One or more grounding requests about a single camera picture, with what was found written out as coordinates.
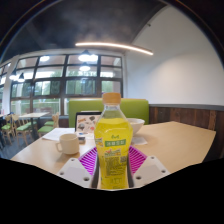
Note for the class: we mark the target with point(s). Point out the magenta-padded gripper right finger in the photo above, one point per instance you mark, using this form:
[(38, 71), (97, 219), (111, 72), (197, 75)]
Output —
[(150, 170)]

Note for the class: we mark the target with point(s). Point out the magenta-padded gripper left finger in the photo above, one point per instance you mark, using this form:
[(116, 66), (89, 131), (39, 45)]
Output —
[(75, 171)]

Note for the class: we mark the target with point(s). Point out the yellow drink bottle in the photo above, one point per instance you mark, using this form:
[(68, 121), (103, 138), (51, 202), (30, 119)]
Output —
[(113, 146)]

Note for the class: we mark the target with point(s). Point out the white mug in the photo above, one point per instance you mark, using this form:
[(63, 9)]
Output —
[(70, 144)]

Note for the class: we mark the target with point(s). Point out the white paper napkin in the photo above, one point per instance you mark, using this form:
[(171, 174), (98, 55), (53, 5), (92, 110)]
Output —
[(139, 140)]

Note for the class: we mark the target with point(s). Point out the white paper booklet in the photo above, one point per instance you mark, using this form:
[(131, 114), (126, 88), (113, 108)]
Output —
[(56, 134)]

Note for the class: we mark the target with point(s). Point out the white bowl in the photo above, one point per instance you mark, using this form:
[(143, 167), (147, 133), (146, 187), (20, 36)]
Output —
[(137, 126)]

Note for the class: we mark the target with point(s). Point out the green upholstered bench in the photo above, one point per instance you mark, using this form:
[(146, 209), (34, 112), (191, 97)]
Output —
[(133, 110)]

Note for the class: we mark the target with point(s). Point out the wooden dining table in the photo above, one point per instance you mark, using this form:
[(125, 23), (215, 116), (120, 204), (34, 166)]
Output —
[(31, 115)]

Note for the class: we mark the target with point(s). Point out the long linear hanging light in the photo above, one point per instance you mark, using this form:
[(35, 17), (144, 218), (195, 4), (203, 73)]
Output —
[(113, 45)]

